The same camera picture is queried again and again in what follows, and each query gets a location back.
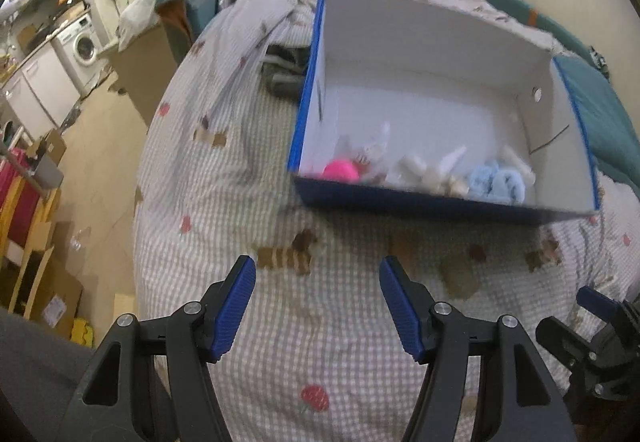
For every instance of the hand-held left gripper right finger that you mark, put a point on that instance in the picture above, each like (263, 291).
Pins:
(400, 307)

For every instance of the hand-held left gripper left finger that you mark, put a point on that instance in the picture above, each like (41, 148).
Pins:
(232, 312)

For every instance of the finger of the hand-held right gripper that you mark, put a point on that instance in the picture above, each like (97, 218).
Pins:
(560, 334)
(595, 299)

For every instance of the pink rubber toy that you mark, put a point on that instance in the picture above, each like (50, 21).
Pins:
(340, 171)

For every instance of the light blue fluffy scrunchie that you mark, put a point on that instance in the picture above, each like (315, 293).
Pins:
(497, 184)

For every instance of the clear bag with owl toy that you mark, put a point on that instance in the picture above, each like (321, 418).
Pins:
(372, 152)

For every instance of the white sock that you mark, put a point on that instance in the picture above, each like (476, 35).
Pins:
(517, 162)

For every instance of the blue cardboard box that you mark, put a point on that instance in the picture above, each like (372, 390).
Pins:
(440, 87)

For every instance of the flat cardboard box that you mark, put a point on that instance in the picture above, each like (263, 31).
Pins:
(52, 294)

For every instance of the teal pillow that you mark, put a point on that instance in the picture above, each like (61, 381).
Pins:
(607, 117)

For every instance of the grey small box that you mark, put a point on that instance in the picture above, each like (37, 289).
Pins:
(49, 171)

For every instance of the black and white small item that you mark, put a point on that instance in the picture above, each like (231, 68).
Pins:
(598, 60)

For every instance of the red storage bag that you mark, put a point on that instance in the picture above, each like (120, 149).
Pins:
(15, 197)

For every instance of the large cardboard box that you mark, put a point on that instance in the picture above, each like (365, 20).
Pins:
(145, 77)

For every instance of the teal headboard cushion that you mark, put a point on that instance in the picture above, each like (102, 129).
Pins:
(535, 17)

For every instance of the white kitchen cabinet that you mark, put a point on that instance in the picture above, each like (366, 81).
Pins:
(35, 92)

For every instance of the white washing machine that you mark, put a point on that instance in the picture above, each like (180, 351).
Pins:
(80, 47)

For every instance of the blue denim cloth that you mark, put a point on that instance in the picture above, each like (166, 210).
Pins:
(192, 7)

